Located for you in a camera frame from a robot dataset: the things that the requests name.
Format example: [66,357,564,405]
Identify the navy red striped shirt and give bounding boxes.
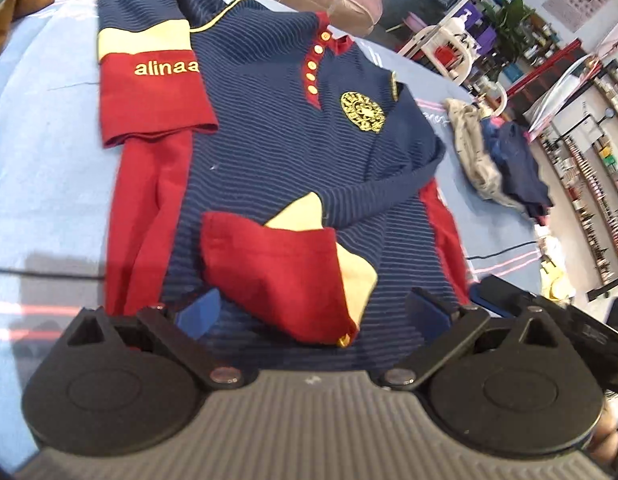
[98,0,468,370]

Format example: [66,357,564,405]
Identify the white trolley cart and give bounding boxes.
[398,0,481,86]

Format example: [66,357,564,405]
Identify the grey dotted garment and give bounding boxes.
[443,99,525,214]

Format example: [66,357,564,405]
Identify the wall shelves with bottles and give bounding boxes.
[539,55,618,301]

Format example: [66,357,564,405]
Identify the dark navy pink garment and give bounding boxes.
[480,117,554,226]

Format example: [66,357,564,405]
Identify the person's right hand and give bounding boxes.
[586,402,618,467]

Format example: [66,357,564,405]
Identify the large green plant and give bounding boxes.
[482,0,534,67]

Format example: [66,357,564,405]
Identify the light blue bed sheet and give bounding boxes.
[0,0,540,474]

